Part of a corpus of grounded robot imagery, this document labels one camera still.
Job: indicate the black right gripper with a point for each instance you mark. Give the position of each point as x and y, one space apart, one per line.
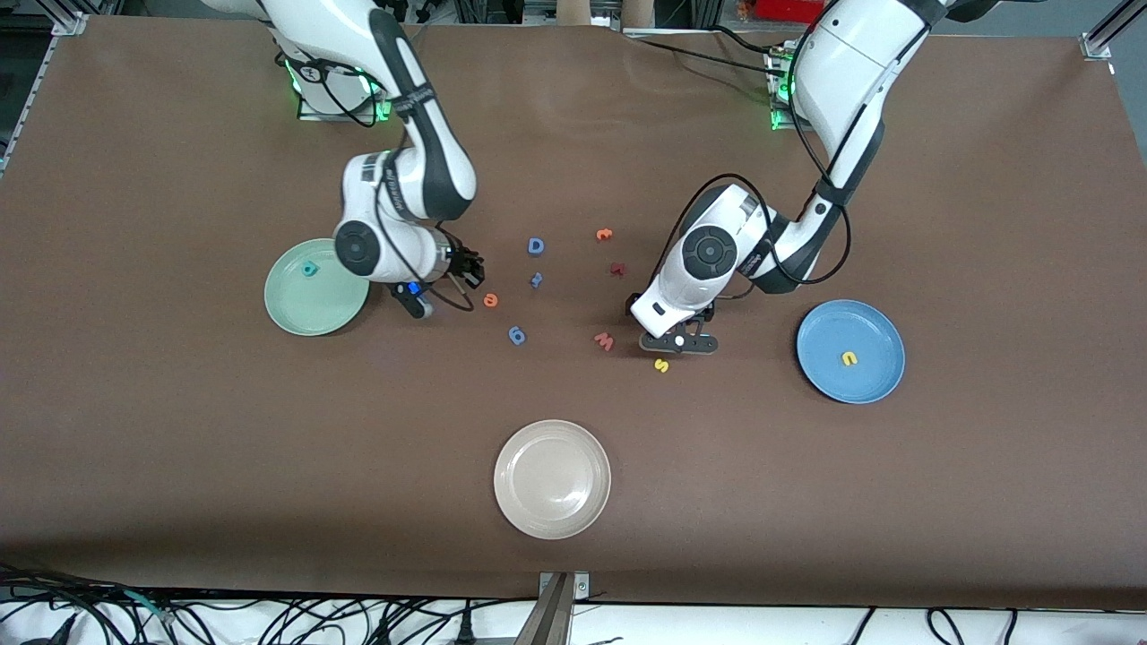
462 263

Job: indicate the beige plate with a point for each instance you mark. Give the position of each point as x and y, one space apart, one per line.
552 479

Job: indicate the red box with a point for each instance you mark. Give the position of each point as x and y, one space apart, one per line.
789 9

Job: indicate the blue plate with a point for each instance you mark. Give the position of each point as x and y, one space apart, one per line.
869 331

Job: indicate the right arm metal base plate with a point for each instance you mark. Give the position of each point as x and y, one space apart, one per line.
309 115

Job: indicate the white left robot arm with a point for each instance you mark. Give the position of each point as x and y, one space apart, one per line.
842 81

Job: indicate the aluminium frame rail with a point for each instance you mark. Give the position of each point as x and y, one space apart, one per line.
63 22
1098 40

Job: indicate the blue letter g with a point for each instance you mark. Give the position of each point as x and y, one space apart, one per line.
518 342

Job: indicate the person legs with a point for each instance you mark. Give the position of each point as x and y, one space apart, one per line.
578 9

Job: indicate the pink letter W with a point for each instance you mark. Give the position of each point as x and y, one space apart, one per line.
605 342

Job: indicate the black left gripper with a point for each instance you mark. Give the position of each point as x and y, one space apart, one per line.
629 303

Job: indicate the light green plate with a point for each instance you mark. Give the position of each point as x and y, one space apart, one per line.
314 305

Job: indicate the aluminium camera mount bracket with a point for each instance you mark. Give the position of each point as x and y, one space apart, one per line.
556 609

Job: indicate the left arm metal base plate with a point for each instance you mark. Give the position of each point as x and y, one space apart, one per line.
780 121

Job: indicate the black power plug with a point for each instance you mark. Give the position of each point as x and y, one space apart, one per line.
464 632

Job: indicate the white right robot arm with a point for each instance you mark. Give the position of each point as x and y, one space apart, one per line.
358 27

